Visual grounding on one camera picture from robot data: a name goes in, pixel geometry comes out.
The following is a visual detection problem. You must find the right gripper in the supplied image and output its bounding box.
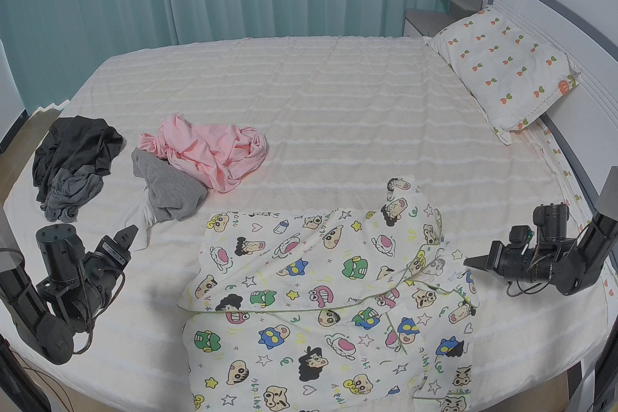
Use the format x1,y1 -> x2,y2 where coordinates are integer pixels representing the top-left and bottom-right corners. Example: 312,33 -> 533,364
489,240 -> 538,281

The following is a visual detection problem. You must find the black garment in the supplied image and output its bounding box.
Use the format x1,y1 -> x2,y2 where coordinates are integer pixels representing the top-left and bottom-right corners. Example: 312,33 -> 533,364
33,116 -> 125,201

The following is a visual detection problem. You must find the white printed pyjama top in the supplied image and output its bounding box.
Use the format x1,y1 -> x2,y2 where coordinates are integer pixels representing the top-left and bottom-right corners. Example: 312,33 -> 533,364
176,176 -> 480,412

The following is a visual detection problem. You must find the grey knit garment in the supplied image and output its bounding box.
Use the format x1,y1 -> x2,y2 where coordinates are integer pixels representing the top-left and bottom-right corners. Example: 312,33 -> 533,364
131,147 -> 208,222

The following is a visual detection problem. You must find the dark grey garment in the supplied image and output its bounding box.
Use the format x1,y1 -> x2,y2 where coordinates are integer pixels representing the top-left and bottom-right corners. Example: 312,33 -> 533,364
41,165 -> 104,223

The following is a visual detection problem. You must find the pink garment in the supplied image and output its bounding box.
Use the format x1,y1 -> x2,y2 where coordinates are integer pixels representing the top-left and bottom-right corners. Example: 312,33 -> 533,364
137,113 -> 267,193

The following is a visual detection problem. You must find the bed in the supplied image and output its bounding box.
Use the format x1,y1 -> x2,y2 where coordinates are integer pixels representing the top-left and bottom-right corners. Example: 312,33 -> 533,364
0,0 -> 618,412

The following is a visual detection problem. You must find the white printed pillow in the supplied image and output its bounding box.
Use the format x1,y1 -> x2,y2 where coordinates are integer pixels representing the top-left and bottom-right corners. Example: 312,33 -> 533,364
425,5 -> 581,146

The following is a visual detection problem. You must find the grey bedside table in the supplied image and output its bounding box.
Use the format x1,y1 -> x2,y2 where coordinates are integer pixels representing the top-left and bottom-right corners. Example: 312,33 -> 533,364
403,0 -> 483,39

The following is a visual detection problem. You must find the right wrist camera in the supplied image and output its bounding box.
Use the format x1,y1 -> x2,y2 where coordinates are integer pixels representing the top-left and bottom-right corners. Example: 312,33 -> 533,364
508,226 -> 533,249

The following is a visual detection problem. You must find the small white garment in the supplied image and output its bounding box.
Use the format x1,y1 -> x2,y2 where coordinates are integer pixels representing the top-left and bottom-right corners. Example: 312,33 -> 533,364
118,190 -> 162,252

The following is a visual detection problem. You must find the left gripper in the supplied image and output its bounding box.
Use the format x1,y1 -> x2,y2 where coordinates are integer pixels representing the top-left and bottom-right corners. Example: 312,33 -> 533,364
80,234 -> 135,319

